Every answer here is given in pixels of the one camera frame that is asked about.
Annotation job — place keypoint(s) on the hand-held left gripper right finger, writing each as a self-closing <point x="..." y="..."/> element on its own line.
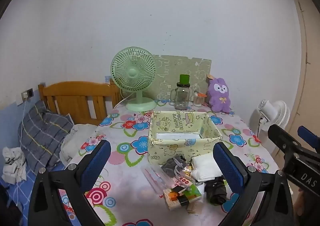
<point x="230" y="168"/>

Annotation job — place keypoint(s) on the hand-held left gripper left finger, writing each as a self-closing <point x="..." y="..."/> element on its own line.
<point x="96" y="163"/>

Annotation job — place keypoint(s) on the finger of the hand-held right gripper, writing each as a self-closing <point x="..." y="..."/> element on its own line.
<point x="308" y="137"/>
<point x="281" y="138"/>

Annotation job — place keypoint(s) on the black socks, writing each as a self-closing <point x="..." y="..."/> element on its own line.
<point x="217" y="189"/>

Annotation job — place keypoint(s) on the white towel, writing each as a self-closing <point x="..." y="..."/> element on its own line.
<point x="203" y="166"/>

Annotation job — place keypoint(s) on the green printed tissue pack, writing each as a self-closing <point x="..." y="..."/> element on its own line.
<point x="183" y="194"/>

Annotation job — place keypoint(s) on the yellow cartoon fabric storage box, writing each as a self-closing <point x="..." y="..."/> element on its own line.
<point x="185" y="126"/>

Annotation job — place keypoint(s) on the person's right hand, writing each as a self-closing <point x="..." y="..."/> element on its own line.
<point x="300" y="202"/>

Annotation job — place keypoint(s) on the white standing fan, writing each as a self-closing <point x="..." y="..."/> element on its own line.
<point x="275" y="113"/>

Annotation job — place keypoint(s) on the white blanket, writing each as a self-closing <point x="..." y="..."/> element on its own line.
<point x="77" y="138"/>

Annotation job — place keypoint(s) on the floral tablecloth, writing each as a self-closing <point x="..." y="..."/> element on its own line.
<point x="130" y="146"/>

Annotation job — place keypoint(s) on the cartoon printed packet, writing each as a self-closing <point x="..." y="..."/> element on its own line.
<point x="187" y="177"/>

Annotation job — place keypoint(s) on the grey sock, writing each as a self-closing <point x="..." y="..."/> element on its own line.
<point x="172" y="166"/>

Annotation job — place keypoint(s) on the grey plaid pillow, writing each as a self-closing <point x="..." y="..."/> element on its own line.
<point x="43" y="136"/>

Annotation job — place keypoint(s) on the clear plastic bag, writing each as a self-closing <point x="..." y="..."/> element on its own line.
<point x="155" y="177"/>

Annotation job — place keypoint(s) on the wooden bed headboard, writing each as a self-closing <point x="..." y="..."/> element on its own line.
<point x="75" y="96"/>

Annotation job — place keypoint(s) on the purple plush bunny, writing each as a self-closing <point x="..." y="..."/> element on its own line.
<point x="219" y="96"/>

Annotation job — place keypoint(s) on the small cotton swab jar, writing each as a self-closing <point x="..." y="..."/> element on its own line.
<point x="199" y="99"/>

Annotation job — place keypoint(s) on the blue bed sheet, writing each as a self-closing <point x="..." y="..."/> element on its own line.
<point x="21" y="193"/>

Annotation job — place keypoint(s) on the crumpled grey white cloth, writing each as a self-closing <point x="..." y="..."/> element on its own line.
<point x="13" y="166"/>

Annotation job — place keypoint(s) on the glass mug jar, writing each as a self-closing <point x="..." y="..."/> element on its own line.
<point x="182" y="98"/>

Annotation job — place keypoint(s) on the green desk fan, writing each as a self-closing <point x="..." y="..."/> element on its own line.
<point x="132" y="72"/>

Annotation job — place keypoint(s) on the green plastic cup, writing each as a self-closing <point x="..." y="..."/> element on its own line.
<point x="184" y="78"/>

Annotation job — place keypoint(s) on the green patterned board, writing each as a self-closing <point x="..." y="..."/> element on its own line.
<point x="172" y="71"/>

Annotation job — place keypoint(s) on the wall socket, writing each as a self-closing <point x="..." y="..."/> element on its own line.
<point x="25" y="96"/>

